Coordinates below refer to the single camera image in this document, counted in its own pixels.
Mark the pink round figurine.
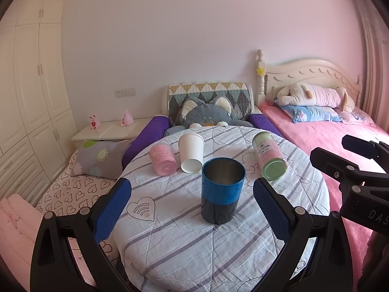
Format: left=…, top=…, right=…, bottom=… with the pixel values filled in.
left=121, top=109, right=134, bottom=127

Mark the white and pink plush dog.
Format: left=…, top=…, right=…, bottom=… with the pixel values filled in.
left=278, top=83, right=356, bottom=111

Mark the blue metal cup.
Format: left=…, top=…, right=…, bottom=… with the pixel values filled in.
left=201, top=157, right=246, bottom=225

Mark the patchwork quilted cover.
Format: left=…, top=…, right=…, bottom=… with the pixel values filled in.
left=168, top=82, right=253, bottom=127

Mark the heart printed bed sheet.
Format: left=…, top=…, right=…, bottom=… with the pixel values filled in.
left=36, top=152, right=122, bottom=219

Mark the cream wardrobe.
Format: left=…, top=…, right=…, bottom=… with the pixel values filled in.
left=0, top=0, right=80, bottom=207

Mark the grey cat plush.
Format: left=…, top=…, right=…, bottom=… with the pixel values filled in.
left=179, top=96, right=240, bottom=128

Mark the pale curtain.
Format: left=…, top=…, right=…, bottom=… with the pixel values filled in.
left=351, top=0, right=389, bottom=131

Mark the blue printed pillow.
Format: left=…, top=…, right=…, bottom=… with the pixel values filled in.
left=275, top=97, right=344, bottom=124

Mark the pink printed pillow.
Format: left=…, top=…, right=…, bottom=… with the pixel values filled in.
left=334, top=106, right=376, bottom=125

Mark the white nightstand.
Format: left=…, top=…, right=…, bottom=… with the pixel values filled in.
left=71, top=117, right=155, bottom=142

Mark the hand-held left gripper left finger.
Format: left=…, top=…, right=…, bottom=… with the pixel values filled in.
left=30, top=177, right=134, bottom=292

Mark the pink cup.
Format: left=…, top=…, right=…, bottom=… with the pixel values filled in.
left=148, top=142, right=177, bottom=176

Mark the green can on side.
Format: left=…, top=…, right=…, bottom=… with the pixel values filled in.
left=252, top=131, right=289, bottom=181

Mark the purple bolster cushion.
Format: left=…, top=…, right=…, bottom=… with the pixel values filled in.
left=248, top=113, right=284, bottom=137
left=122, top=116, right=170, bottom=168

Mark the grey flower pillow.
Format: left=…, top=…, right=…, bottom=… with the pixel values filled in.
left=70, top=139, right=131, bottom=179

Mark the white bed headboard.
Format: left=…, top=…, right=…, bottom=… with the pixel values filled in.
left=255, top=49, right=363, bottom=110

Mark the folded pink blanket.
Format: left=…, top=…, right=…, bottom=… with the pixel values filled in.
left=0, top=193, right=101, bottom=286

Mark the white paper cup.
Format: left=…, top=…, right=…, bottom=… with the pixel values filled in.
left=178, top=132, right=203, bottom=174

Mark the pink bed blanket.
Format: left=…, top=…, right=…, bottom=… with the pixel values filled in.
left=260, top=100, right=389, bottom=280

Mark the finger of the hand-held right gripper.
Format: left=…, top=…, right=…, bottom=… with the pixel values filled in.
left=309, top=146, right=389, bottom=195
left=341, top=134, right=389, bottom=171

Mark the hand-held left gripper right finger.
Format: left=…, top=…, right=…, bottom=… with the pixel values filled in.
left=253, top=177, right=361, bottom=292

